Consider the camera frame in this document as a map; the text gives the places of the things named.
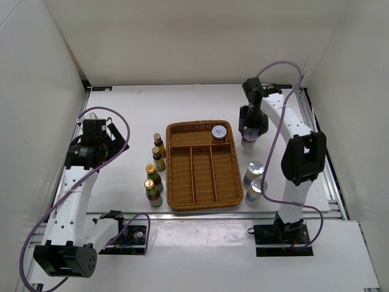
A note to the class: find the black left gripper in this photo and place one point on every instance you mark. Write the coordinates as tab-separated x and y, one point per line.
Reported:
118	142

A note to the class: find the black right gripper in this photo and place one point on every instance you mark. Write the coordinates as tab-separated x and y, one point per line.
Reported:
262	126

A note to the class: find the spice jar purple lid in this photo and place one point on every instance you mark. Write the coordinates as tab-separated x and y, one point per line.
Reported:
249	137
219	134

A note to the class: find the sauce bottle yellow cap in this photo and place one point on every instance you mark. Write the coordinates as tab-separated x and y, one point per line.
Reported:
154	176
153	193

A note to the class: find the white canister silver lid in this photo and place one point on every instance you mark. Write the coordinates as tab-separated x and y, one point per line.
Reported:
255	192
254	170

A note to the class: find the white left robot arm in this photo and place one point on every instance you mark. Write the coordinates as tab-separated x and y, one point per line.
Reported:
70	251

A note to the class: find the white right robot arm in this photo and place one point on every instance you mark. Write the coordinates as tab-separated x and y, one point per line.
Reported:
304	156

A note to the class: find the brown wicker divided tray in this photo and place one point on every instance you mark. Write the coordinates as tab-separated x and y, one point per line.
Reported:
200	173

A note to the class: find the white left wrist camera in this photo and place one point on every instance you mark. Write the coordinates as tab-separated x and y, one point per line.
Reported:
91	115

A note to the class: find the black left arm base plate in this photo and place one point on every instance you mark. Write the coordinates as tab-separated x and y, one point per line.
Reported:
131	243

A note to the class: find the aluminium front rail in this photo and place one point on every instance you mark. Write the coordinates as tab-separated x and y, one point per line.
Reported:
332	215

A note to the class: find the aluminium rail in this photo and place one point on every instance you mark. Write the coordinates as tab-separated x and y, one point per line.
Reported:
332	215
327	174

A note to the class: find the aluminium right side rail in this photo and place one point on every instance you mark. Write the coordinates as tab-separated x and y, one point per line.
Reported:
327	174

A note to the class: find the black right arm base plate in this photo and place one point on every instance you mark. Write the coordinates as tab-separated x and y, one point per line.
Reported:
268	244

